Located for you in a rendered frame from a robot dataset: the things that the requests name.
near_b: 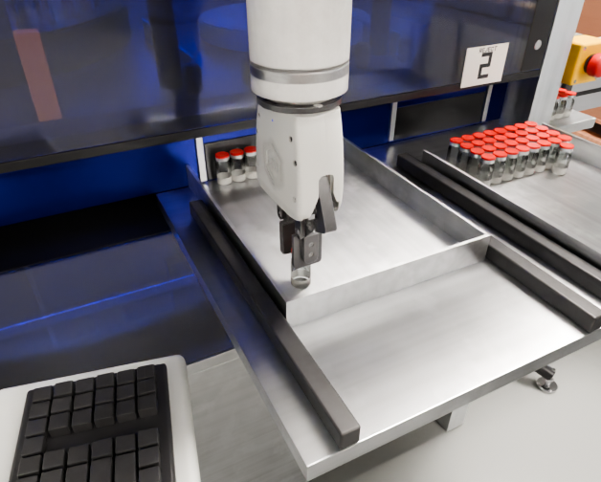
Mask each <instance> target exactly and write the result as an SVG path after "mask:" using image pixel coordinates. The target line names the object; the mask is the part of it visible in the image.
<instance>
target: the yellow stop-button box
mask: <svg viewBox="0 0 601 482"><path fill-rule="evenodd" d="M598 53H601V38H598V37H593V36H589V35H583V34H581V33H575V35H574V37H573V41H572V44H571V48H570V51H569V55H568V61H567V64H566V68H565V70H564V74H563V77H562V81H561V82H562V83H565V84H567V85H575V84H580V83H585V82H590V81H595V80H597V78H596V77H590V76H588V74H587V67H588V64H589V62H590V59H591V58H592V57H593V56H594V55H596V54H598Z"/></svg>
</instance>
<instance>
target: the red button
mask: <svg viewBox="0 0 601 482"><path fill-rule="evenodd" d="M587 74H588V76H590V77H596V78H599V77H601V53H598V54H596V55H594V56H593V57H592V58H591V59H590V62H589V64H588V67H587Z"/></svg>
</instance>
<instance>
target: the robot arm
mask: <svg viewBox="0 0 601 482"><path fill-rule="evenodd" d="M246 8H247V24H248V40H249V57H250V73H251V88H252V91H253V92H254V93H255V94H256V98H257V113H256V176H257V180H258V182H259V184H260V186H261V187H262V188H263V189H264V191H265V192H266V193H267V194H268V195H269V196H270V197H271V198H272V199H273V200H274V201H275V202H276V203H277V208H278V218H279V219H280V220H281V219H283V220H282V221H279V243H280V251H281V252H282V253H283V254H287V253H291V249H292V265H293V266H294V268H295V269H298V268H302V267H305V266H308V265H311V264H315V263H318V262H320V261H321V260H322V235H323V234H326V233H329V232H332V231H335V230H337V224H336V218H335V213H334V211H337V210H338V209H339V208H340V206H341V203H342V198H343V188H344V144H343V128H342V119H341V108H340V107H339V105H340V104H341V103H342V101H343V94H344V93H345V92H346V91H347V89H348V74H349V53H350V33H351V13H352V0H246ZM312 214H315V218H314V219H311V220H309V217H310V216H311V215H312Z"/></svg>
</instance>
